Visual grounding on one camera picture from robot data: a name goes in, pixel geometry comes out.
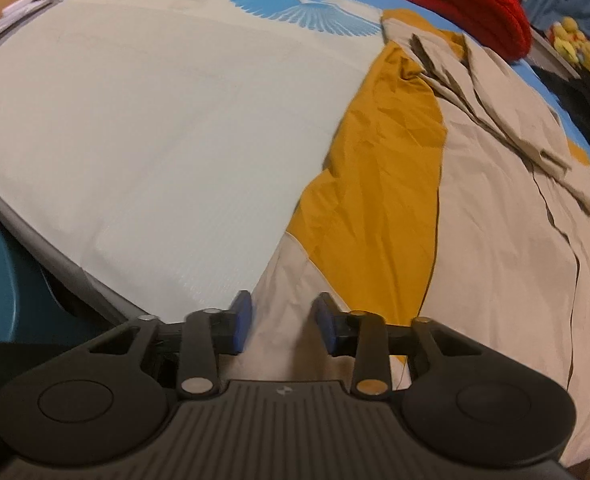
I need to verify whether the teal plastic stool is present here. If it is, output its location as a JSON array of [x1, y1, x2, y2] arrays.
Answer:
[[0, 219, 103, 347]]

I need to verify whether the red folded blanket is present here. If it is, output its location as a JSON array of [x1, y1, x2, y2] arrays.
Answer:
[[360, 0, 534, 59]]

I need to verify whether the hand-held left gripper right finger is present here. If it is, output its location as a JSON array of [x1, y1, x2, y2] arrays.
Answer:
[[314, 294, 476, 397]]

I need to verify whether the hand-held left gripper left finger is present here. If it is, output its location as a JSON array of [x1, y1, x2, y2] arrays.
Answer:
[[87, 290, 252, 397]]

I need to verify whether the black clothes pile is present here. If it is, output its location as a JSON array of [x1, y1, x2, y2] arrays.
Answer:
[[529, 54, 590, 173]]

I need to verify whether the beige and yellow jacket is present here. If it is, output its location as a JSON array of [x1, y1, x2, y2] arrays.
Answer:
[[247, 7, 590, 473]]

